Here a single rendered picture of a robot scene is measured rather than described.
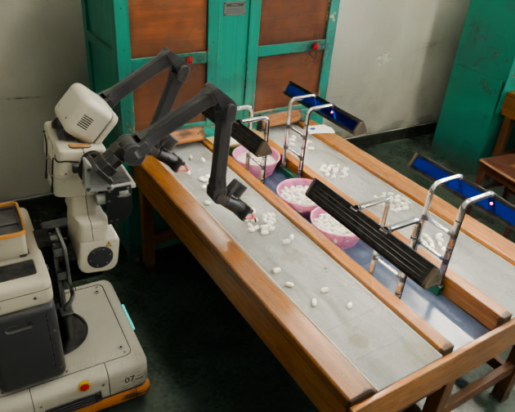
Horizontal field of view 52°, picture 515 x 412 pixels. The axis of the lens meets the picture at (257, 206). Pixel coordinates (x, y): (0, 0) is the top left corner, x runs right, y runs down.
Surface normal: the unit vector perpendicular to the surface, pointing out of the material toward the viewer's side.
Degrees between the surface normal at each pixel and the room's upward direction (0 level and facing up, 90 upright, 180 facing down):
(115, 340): 0
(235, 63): 90
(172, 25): 90
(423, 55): 90
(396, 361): 0
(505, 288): 0
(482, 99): 90
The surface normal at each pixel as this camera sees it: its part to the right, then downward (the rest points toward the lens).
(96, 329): 0.07, -0.84
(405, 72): 0.48, 0.49
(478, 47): -0.87, 0.21
